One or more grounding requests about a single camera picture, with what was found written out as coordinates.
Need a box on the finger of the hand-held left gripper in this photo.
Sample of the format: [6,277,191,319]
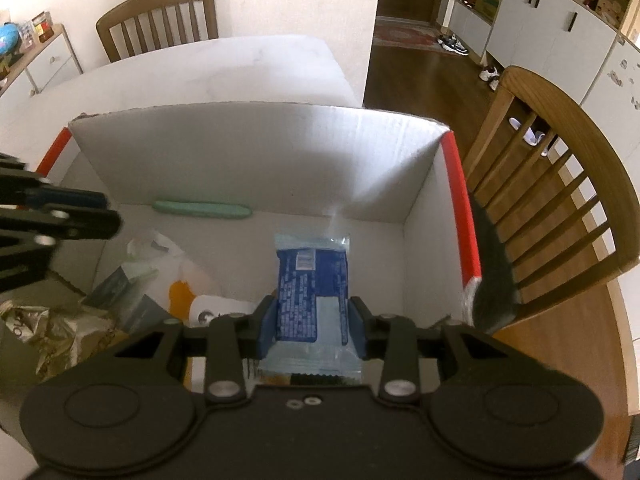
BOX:
[0,155,108,210]
[0,205,124,294]

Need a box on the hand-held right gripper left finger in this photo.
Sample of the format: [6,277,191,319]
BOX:
[112,294,279,402]

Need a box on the blue globe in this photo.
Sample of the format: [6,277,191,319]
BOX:
[0,22,21,53]

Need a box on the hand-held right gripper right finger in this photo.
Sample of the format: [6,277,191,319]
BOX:
[348,295,506,402]

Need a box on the wooden chair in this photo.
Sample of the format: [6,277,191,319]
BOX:
[96,0,219,64]
[462,65,640,322]

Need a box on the red shoe box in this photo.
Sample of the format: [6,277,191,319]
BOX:
[0,102,485,396]

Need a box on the silver foil snack packet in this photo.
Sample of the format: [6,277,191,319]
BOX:
[0,300,123,378]

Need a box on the patterned red rug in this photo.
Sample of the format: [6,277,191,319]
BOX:
[372,19,443,52]

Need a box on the clear bread packet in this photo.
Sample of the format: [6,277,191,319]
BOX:
[126,230,223,323]

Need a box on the blue snack packet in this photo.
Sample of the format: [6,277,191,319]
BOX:
[260,232,362,378]

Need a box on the mint green oblong case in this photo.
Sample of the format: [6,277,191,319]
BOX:
[152,199,252,220]

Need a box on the white side cabinet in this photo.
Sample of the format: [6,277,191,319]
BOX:
[0,22,84,98]

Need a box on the black snack packet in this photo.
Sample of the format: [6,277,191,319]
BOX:
[82,265,173,333]

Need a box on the grey storage cabinet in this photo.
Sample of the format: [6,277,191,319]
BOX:
[447,0,640,116]

